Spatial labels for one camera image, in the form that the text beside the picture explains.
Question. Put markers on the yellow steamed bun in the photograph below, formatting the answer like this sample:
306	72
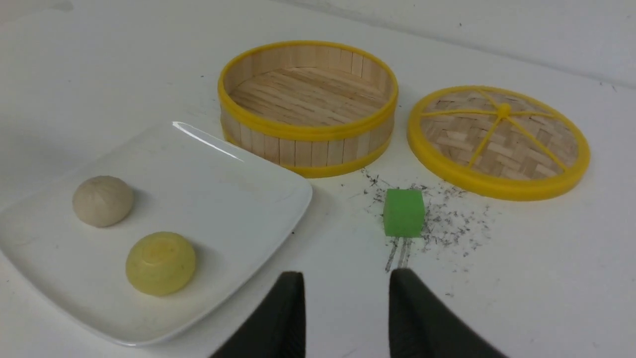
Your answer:
161	263

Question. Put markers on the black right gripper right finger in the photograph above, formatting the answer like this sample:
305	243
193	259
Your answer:
422	326

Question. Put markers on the white rectangular plate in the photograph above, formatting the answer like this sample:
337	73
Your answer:
236	209

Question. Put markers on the bamboo steamer basket yellow rim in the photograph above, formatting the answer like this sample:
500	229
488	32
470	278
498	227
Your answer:
320	109

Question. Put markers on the green foam cube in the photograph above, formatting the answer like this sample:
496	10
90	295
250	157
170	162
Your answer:
403	213

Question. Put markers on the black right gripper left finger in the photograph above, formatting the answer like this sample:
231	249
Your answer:
277	328

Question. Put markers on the woven bamboo steamer lid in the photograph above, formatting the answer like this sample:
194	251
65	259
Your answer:
497	143

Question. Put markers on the white steamed bun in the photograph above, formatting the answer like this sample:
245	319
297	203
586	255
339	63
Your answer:
103	201

